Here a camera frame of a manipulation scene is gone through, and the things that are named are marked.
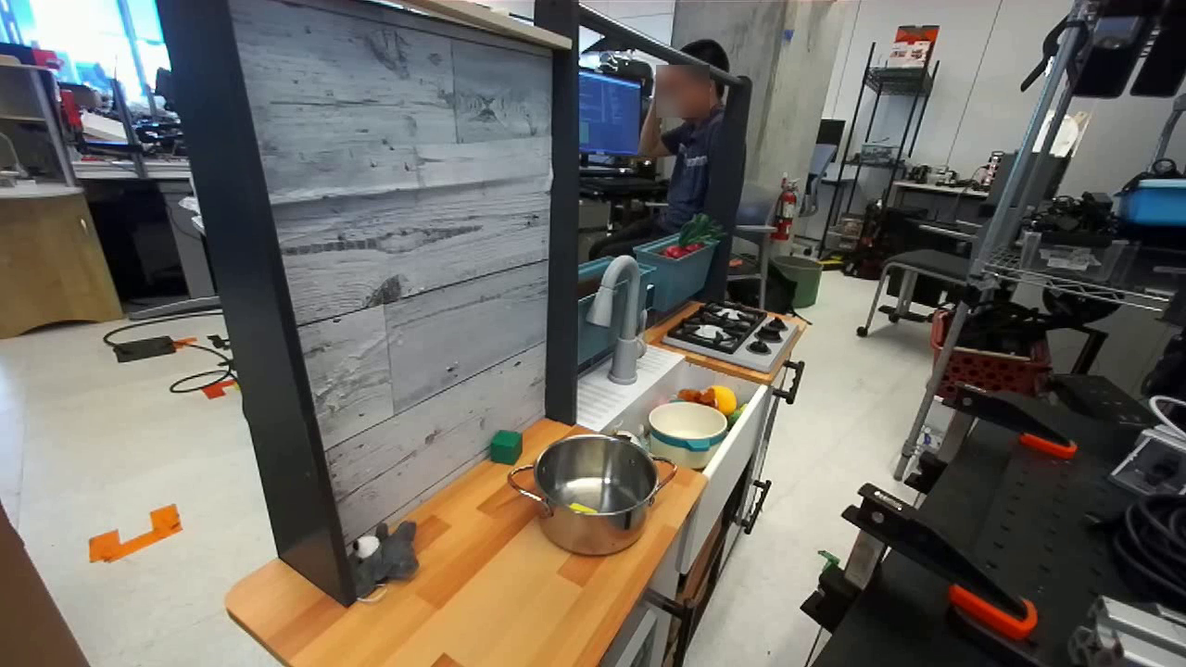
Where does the white toy sink basin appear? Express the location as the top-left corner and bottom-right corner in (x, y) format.
(579, 349), (772, 576)

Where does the silver steel pot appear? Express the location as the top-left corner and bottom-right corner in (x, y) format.
(509, 429), (674, 555)

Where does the teal storage bin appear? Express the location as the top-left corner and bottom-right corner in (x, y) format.
(579, 239), (714, 367)

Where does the grey toy faucet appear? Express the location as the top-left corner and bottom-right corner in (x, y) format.
(589, 256), (641, 387)

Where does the orange clamp handle lower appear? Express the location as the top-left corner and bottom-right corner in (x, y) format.
(950, 587), (1042, 644)

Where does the orange clamp handle upper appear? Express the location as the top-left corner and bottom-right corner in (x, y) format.
(1015, 429), (1078, 464)

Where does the yellow toy fruit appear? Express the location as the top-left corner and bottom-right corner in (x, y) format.
(709, 387), (741, 420)

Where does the toy stove burner top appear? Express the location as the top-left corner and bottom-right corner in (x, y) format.
(664, 305), (790, 372)

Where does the white teal-rimmed bowl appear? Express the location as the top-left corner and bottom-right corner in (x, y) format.
(643, 402), (731, 467)

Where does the blue computer monitor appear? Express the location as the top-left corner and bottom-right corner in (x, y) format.
(579, 70), (641, 160)

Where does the black power adapter cable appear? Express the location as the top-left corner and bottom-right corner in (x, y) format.
(101, 324), (239, 402)

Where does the grey plush toy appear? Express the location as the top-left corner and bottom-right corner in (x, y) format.
(350, 522), (420, 596)

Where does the metal wire shelf rack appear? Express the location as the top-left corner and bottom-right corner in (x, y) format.
(824, 46), (938, 256)

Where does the person in dark shirt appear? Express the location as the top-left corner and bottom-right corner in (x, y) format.
(641, 63), (722, 239)

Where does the aluminium tripod stand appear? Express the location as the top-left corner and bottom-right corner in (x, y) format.
(892, 0), (1102, 482)

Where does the orange clamp handle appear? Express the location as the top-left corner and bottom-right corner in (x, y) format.
(950, 587), (1042, 644)
(1015, 429), (1078, 464)

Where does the red fire extinguisher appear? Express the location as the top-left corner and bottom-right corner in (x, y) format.
(772, 176), (801, 241)

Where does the grey wood backsplash panel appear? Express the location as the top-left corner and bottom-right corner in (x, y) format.
(154, 0), (579, 606)

